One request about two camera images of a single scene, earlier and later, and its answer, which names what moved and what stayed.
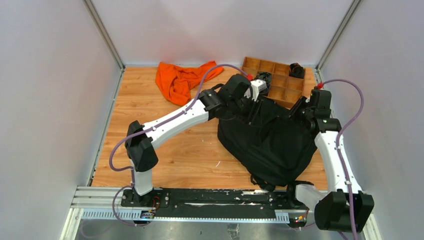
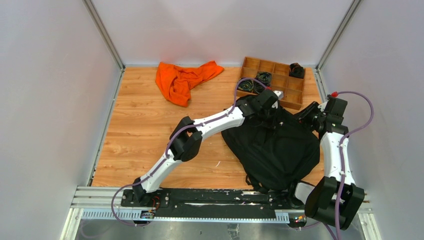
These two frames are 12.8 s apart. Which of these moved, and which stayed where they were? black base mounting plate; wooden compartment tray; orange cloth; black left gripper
Moved: black left gripper
Stayed: wooden compartment tray; black base mounting plate; orange cloth
